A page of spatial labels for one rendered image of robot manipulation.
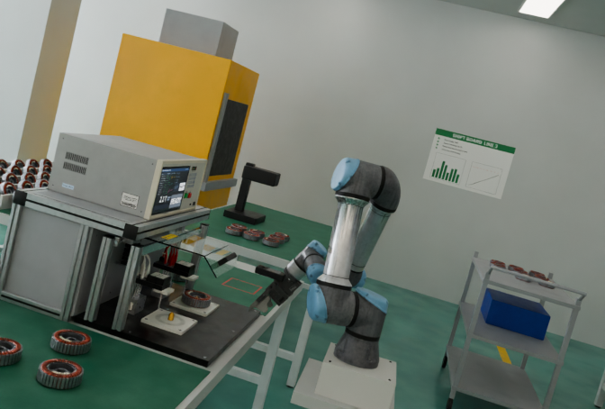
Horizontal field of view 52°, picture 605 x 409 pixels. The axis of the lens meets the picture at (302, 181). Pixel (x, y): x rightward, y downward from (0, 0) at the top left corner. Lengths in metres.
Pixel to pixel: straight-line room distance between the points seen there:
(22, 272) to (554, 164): 6.17
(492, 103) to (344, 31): 1.90
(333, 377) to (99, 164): 1.04
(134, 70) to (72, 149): 3.93
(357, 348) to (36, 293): 1.06
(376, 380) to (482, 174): 5.51
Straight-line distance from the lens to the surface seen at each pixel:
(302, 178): 7.49
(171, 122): 5.97
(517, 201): 7.44
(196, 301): 2.43
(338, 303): 2.01
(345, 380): 2.05
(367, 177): 2.02
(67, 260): 2.16
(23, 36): 6.17
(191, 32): 6.26
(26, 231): 2.23
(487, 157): 7.38
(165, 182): 2.18
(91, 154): 2.24
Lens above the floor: 1.55
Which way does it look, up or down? 5 degrees down
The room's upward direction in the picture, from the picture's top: 15 degrees clockwise
